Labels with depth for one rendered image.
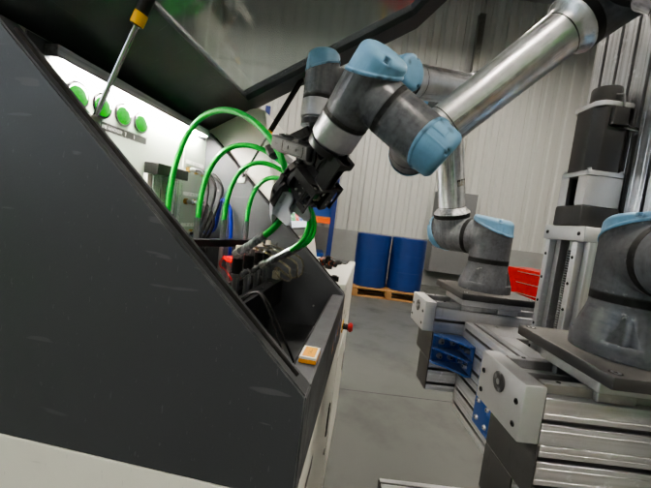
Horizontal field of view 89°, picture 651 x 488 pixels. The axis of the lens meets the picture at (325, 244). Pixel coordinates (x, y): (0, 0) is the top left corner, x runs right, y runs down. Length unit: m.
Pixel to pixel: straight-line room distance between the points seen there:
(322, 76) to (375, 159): 6.68
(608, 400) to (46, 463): 0.88
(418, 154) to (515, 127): 8.06
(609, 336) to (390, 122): 0.47
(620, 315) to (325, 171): 0.51
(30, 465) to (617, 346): 0.94
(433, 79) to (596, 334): 0.58
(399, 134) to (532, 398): 0.43
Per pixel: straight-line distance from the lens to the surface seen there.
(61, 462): 0.75
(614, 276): 0.70
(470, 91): 0.64
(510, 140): 8.43
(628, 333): 0.70
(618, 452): 0.73
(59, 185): 0.64
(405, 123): 0.48
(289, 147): 0.61
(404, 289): 5.66
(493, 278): 1.10
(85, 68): 0.84
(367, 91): 0.49
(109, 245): 0.58
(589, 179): 0.95
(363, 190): 7.32
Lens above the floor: 1.20
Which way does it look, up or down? 5 degrees down
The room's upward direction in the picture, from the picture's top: 7 degrees clockwise
